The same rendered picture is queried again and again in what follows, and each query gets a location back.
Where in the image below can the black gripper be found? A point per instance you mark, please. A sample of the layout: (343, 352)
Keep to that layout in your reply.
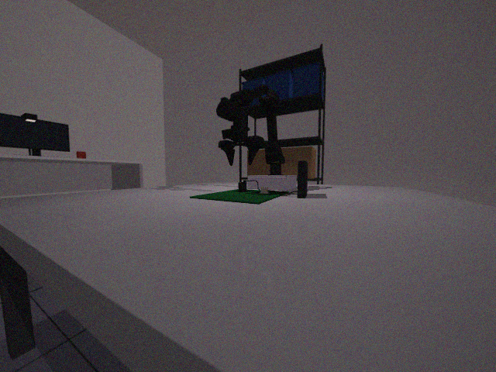
(255, 143)

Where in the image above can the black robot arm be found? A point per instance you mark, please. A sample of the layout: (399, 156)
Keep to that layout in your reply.
(230, 109)

